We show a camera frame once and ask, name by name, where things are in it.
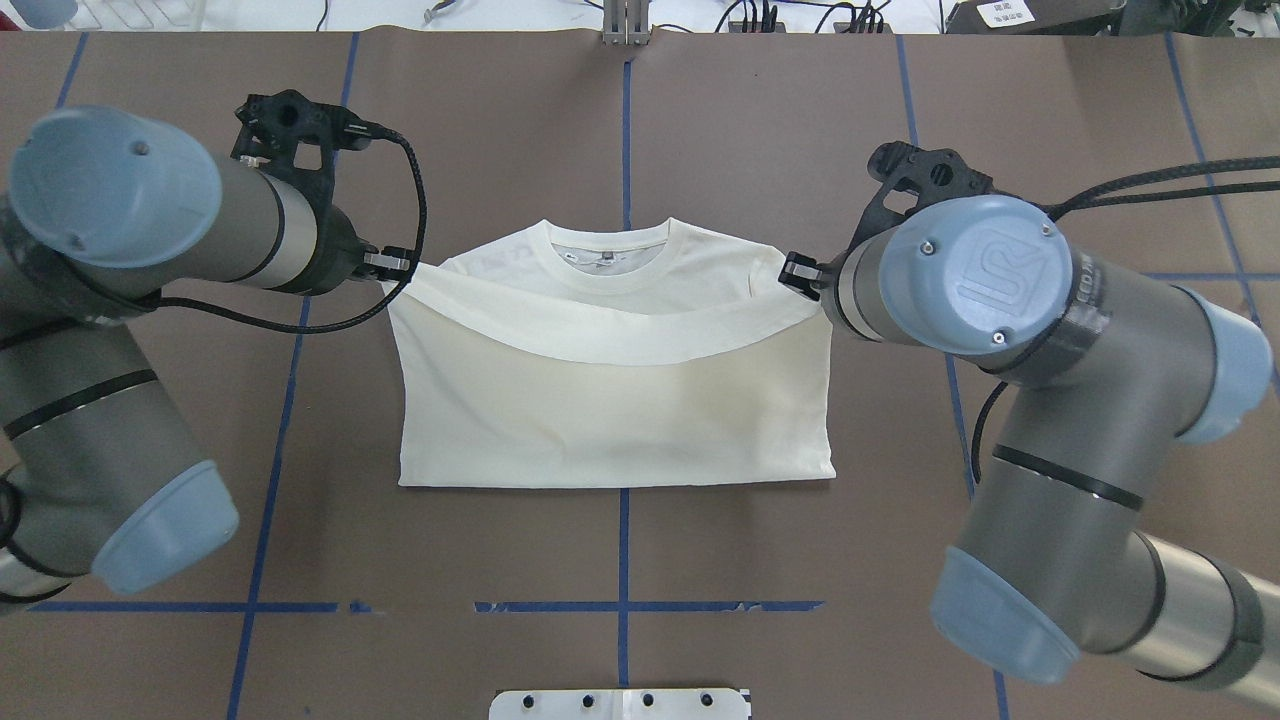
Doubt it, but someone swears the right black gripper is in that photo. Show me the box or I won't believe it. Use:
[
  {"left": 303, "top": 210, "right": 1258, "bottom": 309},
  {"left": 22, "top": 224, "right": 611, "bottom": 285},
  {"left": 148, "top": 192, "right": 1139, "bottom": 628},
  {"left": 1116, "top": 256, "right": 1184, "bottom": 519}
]
[{"left": 780, "top": 243, "right": 859, "bottom": 331}]

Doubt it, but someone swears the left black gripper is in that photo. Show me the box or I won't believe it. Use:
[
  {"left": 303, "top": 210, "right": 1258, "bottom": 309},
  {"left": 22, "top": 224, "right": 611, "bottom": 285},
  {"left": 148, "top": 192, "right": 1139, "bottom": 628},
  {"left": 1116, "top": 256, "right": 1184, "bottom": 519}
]
[{"left": 296, "top": 205, "right": 415, "bottom": 296}]

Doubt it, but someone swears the cream long-sleeve cat shirt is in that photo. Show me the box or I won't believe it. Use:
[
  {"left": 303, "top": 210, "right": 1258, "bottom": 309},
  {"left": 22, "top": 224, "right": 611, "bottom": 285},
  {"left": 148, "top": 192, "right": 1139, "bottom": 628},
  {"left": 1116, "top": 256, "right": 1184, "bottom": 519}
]
[{"left": 388, "top": 218, "right": 836, "bottom": 489}]

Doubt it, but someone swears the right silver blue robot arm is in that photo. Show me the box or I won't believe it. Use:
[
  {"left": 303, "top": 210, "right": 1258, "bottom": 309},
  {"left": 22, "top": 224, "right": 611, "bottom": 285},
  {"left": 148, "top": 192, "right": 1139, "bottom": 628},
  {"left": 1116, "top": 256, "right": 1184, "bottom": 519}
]
[{"left": 780, "top": 195, "right": 1277, "bottom": 708}]

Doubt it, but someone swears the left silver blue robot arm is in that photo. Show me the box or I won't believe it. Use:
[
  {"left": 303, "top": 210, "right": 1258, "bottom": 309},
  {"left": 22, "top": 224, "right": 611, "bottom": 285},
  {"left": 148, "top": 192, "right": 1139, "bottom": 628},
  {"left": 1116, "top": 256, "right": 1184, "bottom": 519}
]
[{"left": 3, "top": 90, "right": 428, "bottom": 615}]

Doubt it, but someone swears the black box with white label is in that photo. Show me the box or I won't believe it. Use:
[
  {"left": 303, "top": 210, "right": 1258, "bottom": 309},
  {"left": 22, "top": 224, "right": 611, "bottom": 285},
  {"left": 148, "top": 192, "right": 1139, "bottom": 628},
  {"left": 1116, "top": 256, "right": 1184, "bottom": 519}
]
[{"left": 943, "top": 1, "right": 1126, "bottom": 36}]

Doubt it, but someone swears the clear acrylic rack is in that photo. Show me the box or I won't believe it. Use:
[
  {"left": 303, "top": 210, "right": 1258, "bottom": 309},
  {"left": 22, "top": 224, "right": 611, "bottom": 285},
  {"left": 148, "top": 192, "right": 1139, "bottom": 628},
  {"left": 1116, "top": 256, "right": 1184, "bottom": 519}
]
[{"left": 65, "top": 1, "right": 209, "bottom": 32}]

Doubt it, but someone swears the light blue cup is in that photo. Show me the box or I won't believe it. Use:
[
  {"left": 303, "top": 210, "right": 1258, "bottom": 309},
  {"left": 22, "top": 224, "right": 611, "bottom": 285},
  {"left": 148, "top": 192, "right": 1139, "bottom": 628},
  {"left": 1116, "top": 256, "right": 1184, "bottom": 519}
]
[{"left": 8, "top": 0, "right": 78, "bottom": 29}]

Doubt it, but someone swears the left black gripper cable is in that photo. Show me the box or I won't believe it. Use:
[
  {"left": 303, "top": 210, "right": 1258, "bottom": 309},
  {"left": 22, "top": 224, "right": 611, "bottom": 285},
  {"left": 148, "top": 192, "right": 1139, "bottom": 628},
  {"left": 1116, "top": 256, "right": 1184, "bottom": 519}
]
[{"left": 150, "top": 129, "right": 429, "bottom": 334}]

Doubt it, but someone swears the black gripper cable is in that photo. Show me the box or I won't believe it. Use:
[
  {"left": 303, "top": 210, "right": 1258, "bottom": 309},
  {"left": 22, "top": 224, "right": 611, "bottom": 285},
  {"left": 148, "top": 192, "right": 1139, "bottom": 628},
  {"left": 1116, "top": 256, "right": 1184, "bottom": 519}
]
[
  {"left": 150, "top": 129, "right": 429, "bottom": 334},
  {"left": 968, "top": 156, "right": 1280, "bottom": 487}
]

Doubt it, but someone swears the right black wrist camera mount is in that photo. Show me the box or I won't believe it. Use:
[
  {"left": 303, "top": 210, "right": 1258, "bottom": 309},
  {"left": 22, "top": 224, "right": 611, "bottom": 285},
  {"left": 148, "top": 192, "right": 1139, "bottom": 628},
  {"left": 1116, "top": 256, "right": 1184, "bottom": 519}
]
[{"left": 847, "top": 141, "right": 996, "bottom": 251}]

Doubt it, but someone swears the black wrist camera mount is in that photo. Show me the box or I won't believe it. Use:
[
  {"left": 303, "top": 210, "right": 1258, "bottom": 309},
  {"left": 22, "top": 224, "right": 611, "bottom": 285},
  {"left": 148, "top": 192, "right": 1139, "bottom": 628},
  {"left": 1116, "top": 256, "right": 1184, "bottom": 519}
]
[
  {"left": 847, "top": 141, "right": 996, "bottom": 251},
  {"left": 230, "top": 88, "right": 402, "bottom": 209}
]

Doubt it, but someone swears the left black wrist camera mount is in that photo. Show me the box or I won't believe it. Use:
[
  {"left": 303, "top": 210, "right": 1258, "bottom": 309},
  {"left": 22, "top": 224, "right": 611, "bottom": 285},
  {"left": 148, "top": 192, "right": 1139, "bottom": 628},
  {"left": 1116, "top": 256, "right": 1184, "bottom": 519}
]
[{"left": 230, "top": 88, "right": 402, "bottom": 209}]

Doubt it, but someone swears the aluminium frame post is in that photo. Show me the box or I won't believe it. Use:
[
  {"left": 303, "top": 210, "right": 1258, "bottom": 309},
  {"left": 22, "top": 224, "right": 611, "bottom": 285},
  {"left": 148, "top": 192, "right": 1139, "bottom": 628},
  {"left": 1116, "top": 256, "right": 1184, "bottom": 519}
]
[{"left": 596, "top": 0, "right": 652, "bottom": 46}]

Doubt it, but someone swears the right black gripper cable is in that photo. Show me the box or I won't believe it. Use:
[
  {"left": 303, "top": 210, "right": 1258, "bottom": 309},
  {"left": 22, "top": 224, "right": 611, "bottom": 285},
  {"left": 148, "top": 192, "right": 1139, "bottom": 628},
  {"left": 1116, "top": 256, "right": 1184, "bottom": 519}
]
[{"left": 968, "top": 156, "right": 1280, "bottom": 487}]

